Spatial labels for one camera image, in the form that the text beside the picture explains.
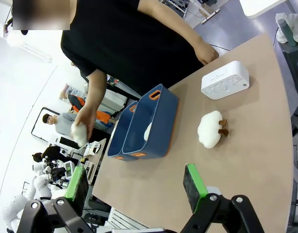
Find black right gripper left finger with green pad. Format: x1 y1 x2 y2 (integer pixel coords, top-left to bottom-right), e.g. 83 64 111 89
16 166 91 233

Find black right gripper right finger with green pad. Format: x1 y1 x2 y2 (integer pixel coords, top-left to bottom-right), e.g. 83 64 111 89
179 164 266 233

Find white fluffy cloud clock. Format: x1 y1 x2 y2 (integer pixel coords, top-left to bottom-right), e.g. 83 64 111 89
70 122 89 148

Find person's right forearm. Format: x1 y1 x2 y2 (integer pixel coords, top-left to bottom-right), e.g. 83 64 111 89
81 68 108 115

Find person's left forearm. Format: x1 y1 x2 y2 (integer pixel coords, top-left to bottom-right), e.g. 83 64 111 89
137 0 209 58

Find white item inside basket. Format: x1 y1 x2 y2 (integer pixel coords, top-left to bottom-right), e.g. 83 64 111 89
143 121 155 142

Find white rectangular digital clock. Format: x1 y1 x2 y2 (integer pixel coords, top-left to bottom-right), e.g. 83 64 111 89
201 60 250 100

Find person's right hand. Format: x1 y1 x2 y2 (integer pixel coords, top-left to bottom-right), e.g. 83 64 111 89
74 104 95 141

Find person's left hand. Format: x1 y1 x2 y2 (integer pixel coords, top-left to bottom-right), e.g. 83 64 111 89
195 42 220 66

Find bystander in black shirt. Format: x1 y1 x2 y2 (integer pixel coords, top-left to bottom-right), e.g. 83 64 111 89
32 145 68 166

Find white humanoid robot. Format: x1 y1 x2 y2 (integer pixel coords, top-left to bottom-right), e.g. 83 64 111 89
0 157 69 233

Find white slatted rack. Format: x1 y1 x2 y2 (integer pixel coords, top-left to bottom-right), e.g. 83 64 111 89
106 206 149 229

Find white cloud clock, wooden feet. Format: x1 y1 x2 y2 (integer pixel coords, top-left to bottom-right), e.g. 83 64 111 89
197 110 230 149

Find bystander in grey shirt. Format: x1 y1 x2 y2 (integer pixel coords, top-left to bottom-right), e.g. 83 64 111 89
42 112 78 136

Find white framed whiteboard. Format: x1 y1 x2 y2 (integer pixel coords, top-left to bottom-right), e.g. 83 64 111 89
30 106 60 144

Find orange and black chair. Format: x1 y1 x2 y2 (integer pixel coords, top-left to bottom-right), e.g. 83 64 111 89
67 94 114 129

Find person's black shirt torso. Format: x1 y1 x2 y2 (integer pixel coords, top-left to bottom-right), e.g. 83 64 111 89
60 0 205 100

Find dark green cabinet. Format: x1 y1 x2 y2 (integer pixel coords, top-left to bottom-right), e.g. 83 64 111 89
281 41 298 96

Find dark green bottle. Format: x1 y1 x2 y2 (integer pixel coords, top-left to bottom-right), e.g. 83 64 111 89
278 18 298 48

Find white plastic bag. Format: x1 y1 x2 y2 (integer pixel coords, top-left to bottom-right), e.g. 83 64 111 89
275 12 298 46

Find white table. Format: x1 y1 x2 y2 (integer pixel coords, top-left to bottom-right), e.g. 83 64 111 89
238 0 298 19

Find small blue basket, orange handles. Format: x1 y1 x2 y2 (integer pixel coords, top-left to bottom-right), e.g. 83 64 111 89
106 100 140 162

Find large blue basket, orange handles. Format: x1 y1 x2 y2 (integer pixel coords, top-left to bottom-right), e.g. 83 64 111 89
122 83 180 159

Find black floor cable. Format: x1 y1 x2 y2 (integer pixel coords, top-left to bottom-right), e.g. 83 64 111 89
209 43 231 52

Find white desk leg frame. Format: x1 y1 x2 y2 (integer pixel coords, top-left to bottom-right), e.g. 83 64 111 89
185 0 220 25

